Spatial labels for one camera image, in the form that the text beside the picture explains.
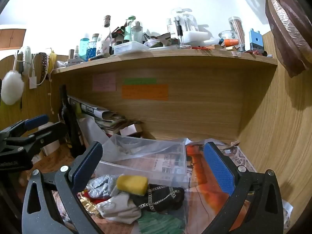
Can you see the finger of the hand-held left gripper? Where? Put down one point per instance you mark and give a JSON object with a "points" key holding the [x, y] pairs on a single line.
{"points": [[50, 131], [36, 121]]}

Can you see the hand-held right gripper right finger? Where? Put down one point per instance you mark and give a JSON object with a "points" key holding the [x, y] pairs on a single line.
{"points": [[218, 169]]}

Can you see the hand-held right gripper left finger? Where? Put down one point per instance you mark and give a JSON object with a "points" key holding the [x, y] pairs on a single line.
{"points": [[85, 162]]}

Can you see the silver glitter cloth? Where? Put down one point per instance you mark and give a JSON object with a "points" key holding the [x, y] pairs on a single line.
{"points": [[100, 185]]}

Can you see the red cloth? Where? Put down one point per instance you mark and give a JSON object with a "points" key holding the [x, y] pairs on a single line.
{"points": [[84, 193]]}

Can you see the gold foil ribbon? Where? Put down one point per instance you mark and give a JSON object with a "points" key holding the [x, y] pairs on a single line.
{"points": [[89, 206]]}

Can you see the yellow sponge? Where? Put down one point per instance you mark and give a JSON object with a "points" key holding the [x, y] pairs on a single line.
{"points": [[131, 184]]}

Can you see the clear plastic storage box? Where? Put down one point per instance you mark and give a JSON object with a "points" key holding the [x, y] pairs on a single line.
{"points": [[136, 171]]}

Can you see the white sock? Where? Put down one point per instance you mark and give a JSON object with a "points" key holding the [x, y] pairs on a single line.
{"points": [[121, 208]]}

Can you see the green cloth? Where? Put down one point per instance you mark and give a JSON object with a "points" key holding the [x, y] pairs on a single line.
{"points": [[160, 224]]}

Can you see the dark wine bottle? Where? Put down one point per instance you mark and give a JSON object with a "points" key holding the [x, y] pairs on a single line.
{"points": [[70, 129]]}

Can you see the crumpled black-white newspaper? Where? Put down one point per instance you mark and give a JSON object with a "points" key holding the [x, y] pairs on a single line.
{"points": [[241, 157]]}

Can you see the vintage clock print paper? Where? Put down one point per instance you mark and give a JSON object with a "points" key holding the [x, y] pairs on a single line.
{"points": [[56, 162]]}

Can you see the white charger adapter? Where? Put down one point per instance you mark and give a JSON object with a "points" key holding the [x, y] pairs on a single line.
{"points": [[33, 82]]}

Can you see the white fluffy puff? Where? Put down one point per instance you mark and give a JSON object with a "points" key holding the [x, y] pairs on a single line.
{"points": [[12, 87]]}

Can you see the stack of papers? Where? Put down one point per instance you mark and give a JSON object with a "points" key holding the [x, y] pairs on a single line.
{"points": [[100, 113]]}

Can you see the small white card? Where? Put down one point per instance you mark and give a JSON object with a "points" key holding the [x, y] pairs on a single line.
{"points": [[131, 129]]}

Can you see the beaded headband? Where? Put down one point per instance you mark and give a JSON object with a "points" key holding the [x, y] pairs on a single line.
{"points": [[43, 63]]}

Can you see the yellow hanging item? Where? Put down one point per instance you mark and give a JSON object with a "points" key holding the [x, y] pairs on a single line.
{"points": [[52, 62]]}

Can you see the clear plastic bag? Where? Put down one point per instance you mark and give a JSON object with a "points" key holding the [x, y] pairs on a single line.
{"points": [[146, 144]]}

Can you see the white fluffy headband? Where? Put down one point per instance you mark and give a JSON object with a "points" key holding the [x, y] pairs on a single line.
{"points": [[26, 53]]}

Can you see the pink sticky note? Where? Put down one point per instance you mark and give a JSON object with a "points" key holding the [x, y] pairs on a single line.
{"points": [[104, 82]]}

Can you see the cardboard tube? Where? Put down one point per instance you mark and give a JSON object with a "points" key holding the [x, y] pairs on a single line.
{"points": [[71, 54]]}

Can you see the brown wooden cabinet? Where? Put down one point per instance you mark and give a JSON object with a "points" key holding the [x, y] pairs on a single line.
{"points": [[12, 39]]}

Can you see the teal mouthwash bottle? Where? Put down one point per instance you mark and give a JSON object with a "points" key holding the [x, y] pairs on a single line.
{"points": [[84, 47]]}

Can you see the brown pen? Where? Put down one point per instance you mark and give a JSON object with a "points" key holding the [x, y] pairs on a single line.
{"points": [[98, 57]]}

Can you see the orange sticky note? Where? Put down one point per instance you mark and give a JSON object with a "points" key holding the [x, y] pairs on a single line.
{"points": [[145, 92]]}

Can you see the glass bottle with blue liquid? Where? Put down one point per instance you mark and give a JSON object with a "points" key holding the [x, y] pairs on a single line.
{"points": [[92, 48]]}

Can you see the green sticky note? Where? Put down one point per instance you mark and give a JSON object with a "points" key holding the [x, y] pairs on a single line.
{"points": [[139, 80]]}

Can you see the tall clear glass bottle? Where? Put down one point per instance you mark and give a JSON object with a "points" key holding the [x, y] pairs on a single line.
{"points": [[106, 39]]}

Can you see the white lidded plastic container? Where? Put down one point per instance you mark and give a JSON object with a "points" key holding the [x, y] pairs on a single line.
{"points": [[130, 48]]}

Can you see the wooden shelf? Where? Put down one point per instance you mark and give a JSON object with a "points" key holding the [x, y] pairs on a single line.
{"points": [[170, 54]]}

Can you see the orange marker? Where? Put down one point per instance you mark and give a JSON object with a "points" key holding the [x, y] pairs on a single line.
{"points": [[230, 42]]}

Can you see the mint green bottle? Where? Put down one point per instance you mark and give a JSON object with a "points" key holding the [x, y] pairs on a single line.
{"points": [[128, 30]]}

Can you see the glass jar with silver lid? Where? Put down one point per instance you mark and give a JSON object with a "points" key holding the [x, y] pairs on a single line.
{"points": [[137, 33]]}

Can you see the small glass cup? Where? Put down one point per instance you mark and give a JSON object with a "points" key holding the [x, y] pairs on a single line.
{"points": [[226, 36]]}

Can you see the blue plastic block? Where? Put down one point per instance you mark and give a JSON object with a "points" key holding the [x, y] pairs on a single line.
{"points": [[256, 40]]}

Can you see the white box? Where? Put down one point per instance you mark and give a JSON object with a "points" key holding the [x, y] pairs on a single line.
{"points": [[195, 36]]}

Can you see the clear jar of sticks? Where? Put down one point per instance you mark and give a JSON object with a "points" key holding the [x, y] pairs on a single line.
{"points": [[237, 31]]}

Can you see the clear toothbrush pack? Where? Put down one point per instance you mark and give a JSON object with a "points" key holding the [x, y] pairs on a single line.
{"points": [[182, 24]]}

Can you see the pink striped curtain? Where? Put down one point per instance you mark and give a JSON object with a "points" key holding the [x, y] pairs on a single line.
{"points": [[285, 29]]}

